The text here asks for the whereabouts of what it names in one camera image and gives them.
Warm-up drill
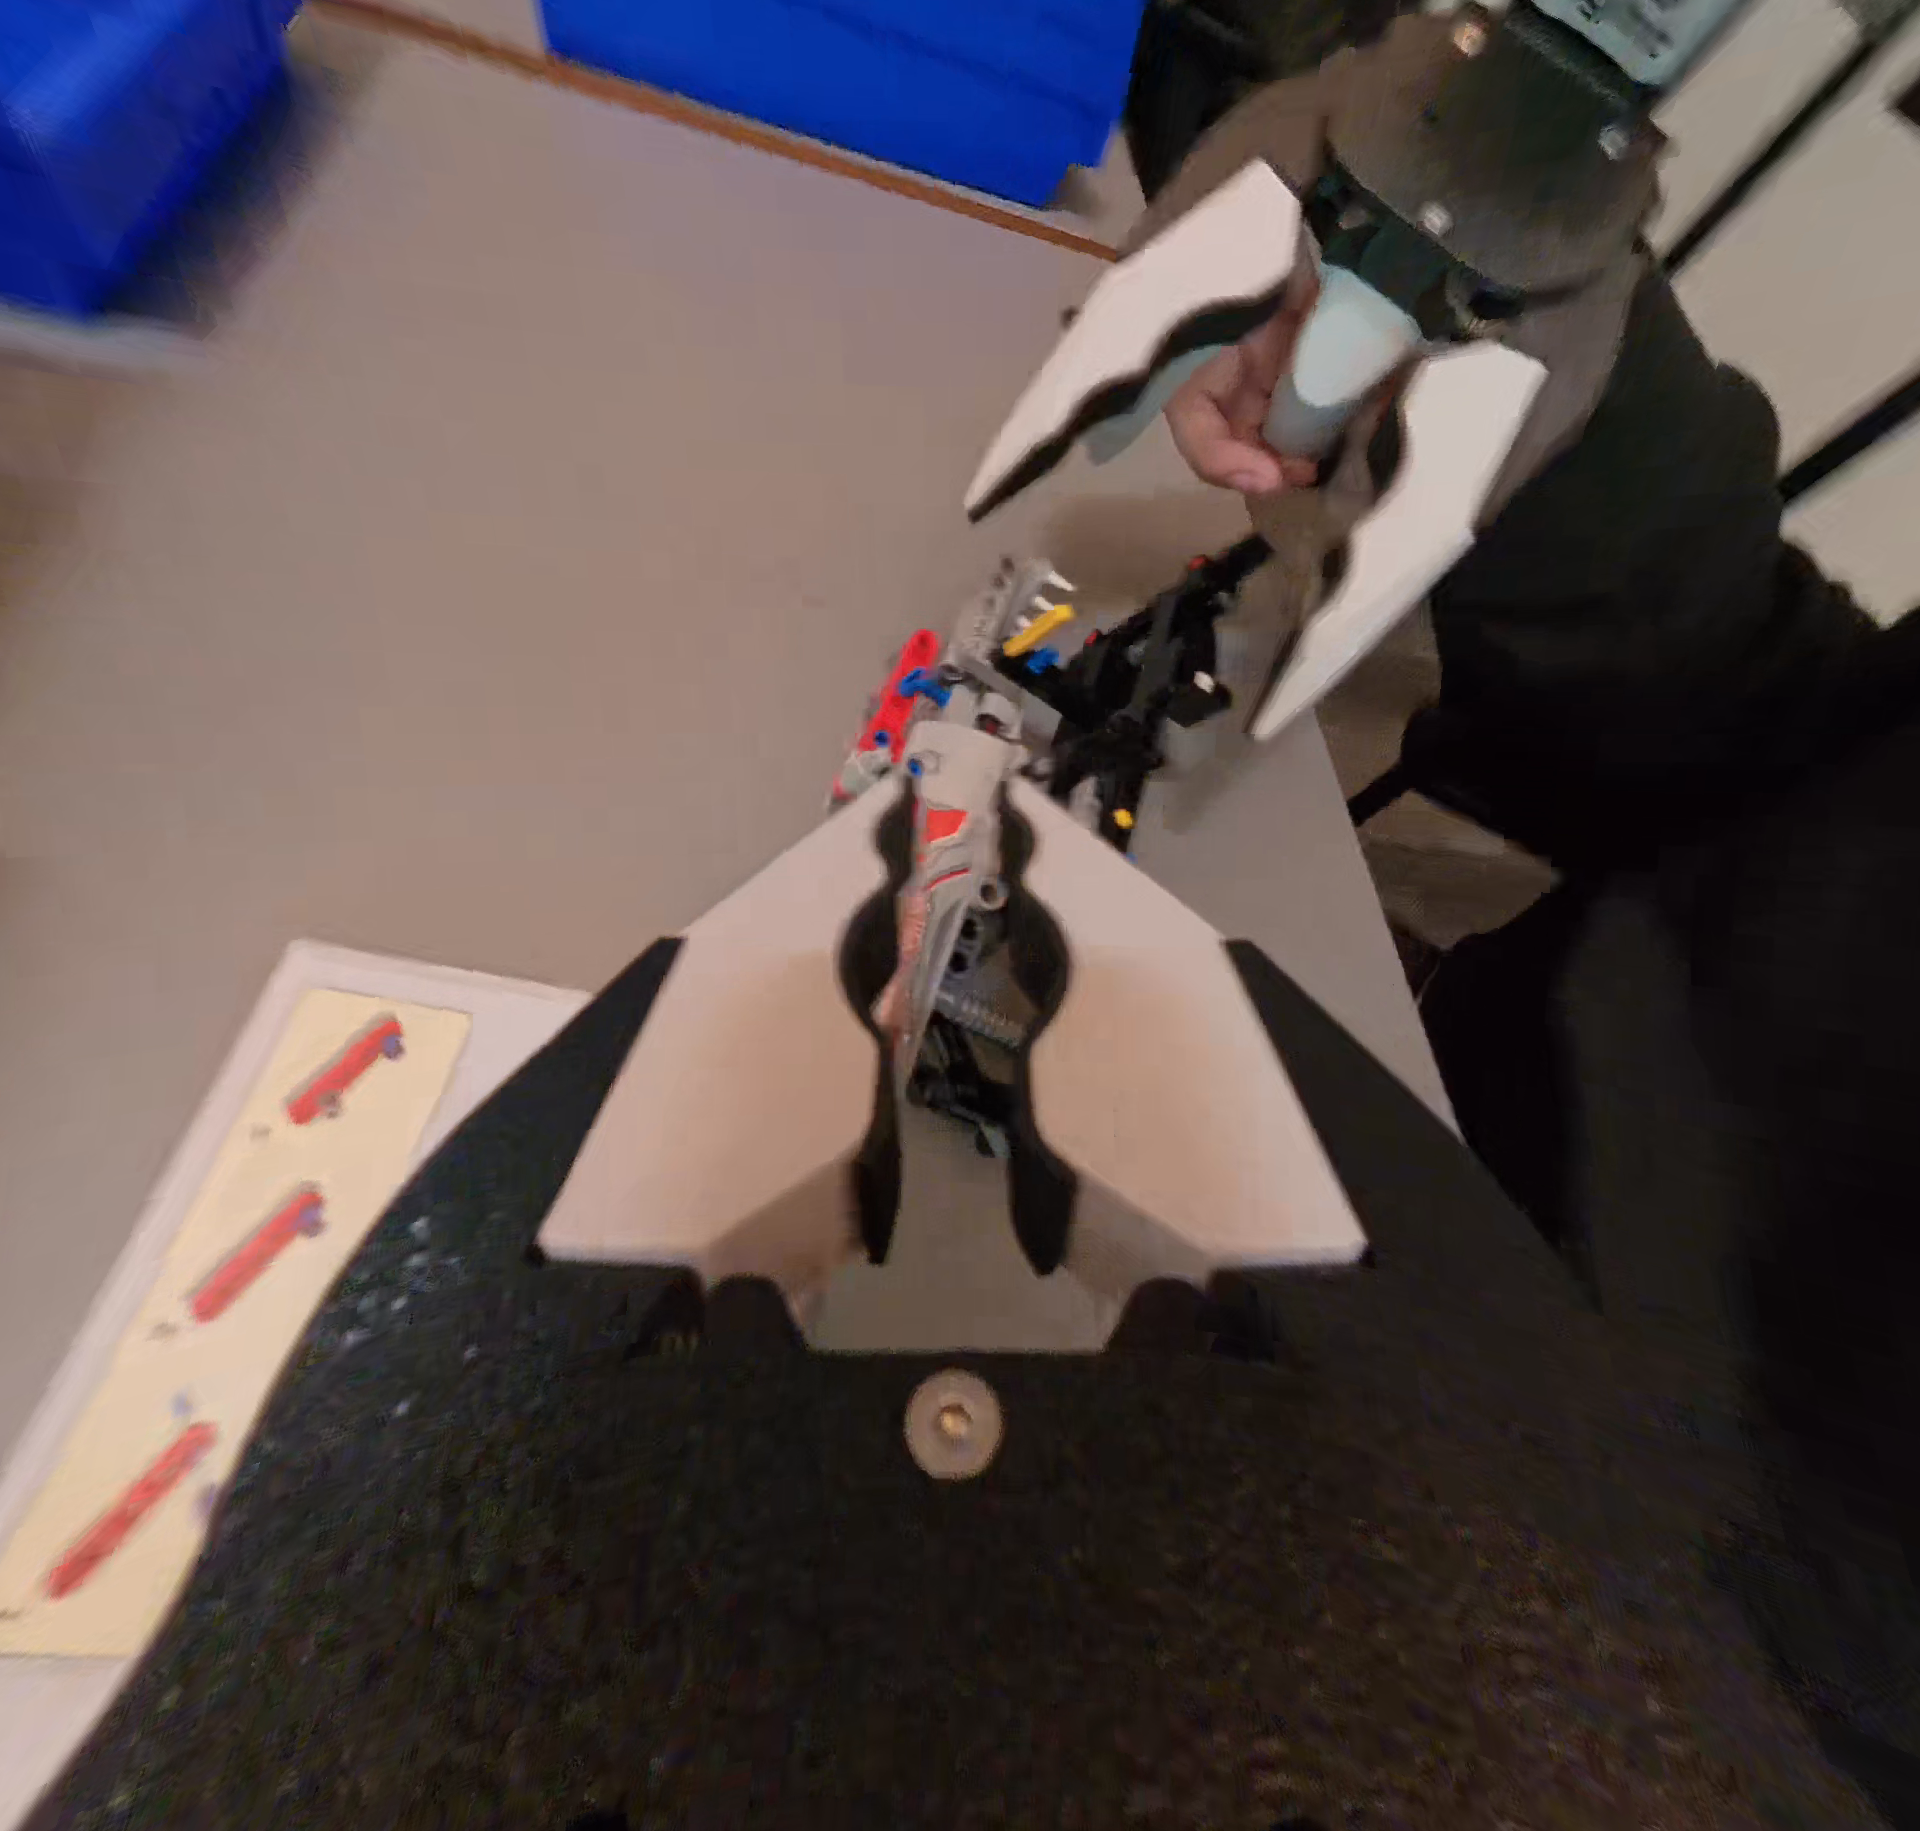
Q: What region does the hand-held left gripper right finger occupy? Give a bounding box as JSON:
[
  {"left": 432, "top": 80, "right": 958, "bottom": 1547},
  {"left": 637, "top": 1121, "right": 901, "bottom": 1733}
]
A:
[{"left": 1003, "top": 778, "right": 1373, "bottom": 1350}]

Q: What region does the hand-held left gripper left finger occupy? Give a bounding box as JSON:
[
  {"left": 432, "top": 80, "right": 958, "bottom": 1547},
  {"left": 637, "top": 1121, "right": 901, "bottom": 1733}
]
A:
[{"left": 535, "top": 775, "right": 916, "bottom": 1350}]

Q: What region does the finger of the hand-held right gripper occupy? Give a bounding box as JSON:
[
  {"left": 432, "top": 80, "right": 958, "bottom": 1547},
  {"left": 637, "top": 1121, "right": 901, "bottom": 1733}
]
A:
[
  {"left": 1247, "top": 341, "right": 1555, "bottom": 742},
  {"left": 962, "top": 155, "right": 1308, "bottom": 526}
]

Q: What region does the grey red brick toy vehicle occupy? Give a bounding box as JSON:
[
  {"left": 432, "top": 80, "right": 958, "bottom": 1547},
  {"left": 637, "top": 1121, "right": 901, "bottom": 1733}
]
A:
[{"left": 830, "top": 540, "right": 1277, "bottom": 1161}]

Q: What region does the person's right forearm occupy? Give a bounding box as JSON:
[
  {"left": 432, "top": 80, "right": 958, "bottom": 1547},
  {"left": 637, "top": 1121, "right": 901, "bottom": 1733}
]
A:
[{"left": 1426, "top": 263, "right": 1892, "bottom": 813}]

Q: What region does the beige desk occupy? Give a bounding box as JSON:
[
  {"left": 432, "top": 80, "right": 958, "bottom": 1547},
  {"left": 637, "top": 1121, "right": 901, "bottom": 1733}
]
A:
[{"left": 0, "top": 0, "right": 1463, "bottom": 1831}]

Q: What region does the person's right hand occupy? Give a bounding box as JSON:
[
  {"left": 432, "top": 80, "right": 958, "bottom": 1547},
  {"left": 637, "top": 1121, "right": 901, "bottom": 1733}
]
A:
[{"left": 1163, "top": 278, "right": 1330, "bottom": 495}]

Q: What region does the person in black clothing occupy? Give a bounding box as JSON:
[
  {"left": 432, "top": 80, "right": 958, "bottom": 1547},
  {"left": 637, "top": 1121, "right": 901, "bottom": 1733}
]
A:
[{"left": 1426, "top": 0, "right": 1920, "bottom": 617}]

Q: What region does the white instruction booklet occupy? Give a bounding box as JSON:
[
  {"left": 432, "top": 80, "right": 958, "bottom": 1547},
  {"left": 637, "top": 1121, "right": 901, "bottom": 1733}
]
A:
[{"left": 0, "top": 937, "right": 590, "bottom": 1831}]

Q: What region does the blue storage bin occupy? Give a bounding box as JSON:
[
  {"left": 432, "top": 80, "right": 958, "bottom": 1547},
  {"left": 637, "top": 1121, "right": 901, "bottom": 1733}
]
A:
[
  {"left": 523, "top": 0, "right": 1156, "bottom": 210},
  {"left": 0, "top": 0, "right": 319, "bottom": 321}
]

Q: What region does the person's black embroidered garment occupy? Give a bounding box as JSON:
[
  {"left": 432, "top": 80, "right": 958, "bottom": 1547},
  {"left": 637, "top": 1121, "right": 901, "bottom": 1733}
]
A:
[{"left": 1351, "top": 556, "right": 1920, "bottom": 1713}]

